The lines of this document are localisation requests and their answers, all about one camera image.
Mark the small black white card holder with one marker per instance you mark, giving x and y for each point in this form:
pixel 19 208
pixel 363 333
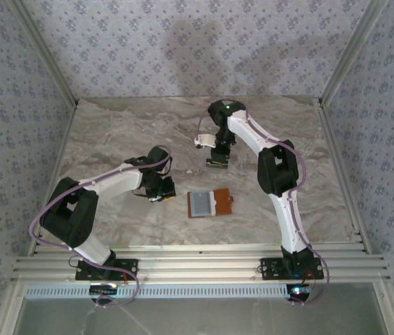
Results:
pixel 217 167

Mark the grey credit card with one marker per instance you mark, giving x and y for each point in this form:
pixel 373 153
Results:
pixel 202 204

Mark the brown leather card holder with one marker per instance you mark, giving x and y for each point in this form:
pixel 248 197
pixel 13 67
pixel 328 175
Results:
pixel 222 204

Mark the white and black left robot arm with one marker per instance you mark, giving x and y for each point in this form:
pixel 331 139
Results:
pixel 113 181

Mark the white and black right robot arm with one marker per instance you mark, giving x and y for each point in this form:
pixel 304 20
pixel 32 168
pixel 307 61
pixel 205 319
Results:
pixel 249 132

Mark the small control circuit board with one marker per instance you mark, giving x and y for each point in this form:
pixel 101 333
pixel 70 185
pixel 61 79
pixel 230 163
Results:
pixel 104 289
pixel 299 291

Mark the aluminium cross rail beam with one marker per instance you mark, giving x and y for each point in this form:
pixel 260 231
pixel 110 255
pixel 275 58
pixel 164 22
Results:
pixel 196 265

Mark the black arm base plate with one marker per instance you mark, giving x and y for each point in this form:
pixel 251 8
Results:
pixel 270 268
pixel 127 267

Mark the aluminium table side rail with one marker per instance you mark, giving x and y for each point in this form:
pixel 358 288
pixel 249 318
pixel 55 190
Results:
pixel 340 167
pixel 53 178

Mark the aluminium lower frame leg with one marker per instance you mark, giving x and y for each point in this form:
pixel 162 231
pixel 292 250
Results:
pixel 387 310
pixel 10 310

